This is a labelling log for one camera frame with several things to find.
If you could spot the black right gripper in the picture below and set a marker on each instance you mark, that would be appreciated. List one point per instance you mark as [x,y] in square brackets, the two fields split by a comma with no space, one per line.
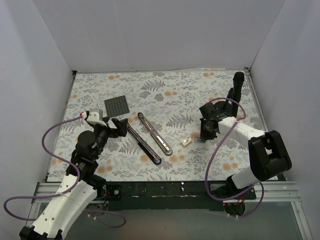
[206,128]

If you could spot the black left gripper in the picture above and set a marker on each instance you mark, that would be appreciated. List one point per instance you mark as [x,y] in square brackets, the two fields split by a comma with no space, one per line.
[111,128]

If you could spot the silver staple strip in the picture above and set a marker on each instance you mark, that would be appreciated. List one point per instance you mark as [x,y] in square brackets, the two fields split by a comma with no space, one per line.
[199,140]

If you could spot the white staple box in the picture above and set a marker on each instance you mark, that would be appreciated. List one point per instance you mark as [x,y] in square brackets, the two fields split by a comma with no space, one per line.
[186,141]

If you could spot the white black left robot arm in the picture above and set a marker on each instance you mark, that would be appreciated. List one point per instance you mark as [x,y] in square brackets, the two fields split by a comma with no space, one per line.
[80,185]

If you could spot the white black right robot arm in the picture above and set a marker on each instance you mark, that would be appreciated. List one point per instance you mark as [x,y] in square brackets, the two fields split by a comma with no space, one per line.
[268,156]

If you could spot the black microphone on stand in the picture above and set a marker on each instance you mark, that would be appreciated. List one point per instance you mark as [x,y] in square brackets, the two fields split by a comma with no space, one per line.
[235,92]

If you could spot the dark grey studded baseplate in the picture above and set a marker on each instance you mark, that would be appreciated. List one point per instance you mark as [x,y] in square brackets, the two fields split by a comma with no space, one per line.
[116,106]

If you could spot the floral patterned table mat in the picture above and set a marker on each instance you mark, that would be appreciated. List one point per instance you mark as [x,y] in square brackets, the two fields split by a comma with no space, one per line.
[170,101]

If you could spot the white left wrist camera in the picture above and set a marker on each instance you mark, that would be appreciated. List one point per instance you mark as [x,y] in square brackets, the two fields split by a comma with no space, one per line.
[96,116]

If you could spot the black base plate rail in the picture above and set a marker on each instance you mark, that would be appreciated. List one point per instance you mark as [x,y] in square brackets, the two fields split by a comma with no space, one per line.
[159,195]

